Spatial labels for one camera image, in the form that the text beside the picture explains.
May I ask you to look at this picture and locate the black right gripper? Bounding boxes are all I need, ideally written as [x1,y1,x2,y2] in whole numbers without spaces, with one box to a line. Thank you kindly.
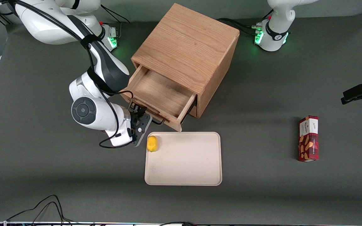
[130,106,147,142]

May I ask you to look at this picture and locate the wooden drawer cabinet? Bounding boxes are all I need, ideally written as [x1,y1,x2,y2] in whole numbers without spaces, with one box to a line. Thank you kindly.
[131,3,240,119]

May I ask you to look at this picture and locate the yellow lemon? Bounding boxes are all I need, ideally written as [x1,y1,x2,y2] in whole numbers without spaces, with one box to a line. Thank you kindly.
[147,136,158,152]

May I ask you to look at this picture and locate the beige plastic tray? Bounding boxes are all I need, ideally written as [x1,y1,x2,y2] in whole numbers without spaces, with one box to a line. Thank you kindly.
[144,132,222,186]

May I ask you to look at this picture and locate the red snack box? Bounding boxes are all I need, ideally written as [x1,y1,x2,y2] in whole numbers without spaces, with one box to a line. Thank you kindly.
[298,115,319,162]

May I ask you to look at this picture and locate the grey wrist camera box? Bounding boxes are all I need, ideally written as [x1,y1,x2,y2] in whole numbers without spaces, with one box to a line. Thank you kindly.
[133,114,153,147]

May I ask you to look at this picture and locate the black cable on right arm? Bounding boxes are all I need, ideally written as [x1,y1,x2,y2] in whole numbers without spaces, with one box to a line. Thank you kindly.
[0,0,134,148]

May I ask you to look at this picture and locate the black cable at right arm base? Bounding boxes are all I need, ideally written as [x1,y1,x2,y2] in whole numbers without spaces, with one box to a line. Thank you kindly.
[101,6,130,40]

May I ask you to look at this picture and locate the black floor cable double loop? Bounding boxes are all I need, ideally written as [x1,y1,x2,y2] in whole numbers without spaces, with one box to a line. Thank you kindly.
[5,195,74,225]

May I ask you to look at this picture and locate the black cables at left arm base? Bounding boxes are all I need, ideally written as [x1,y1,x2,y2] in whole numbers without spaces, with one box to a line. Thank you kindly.
[217,18,263,36]

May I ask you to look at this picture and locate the black camera clamp mount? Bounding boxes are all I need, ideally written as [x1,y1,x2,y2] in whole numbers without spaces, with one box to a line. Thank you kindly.
[341,74,362,105]

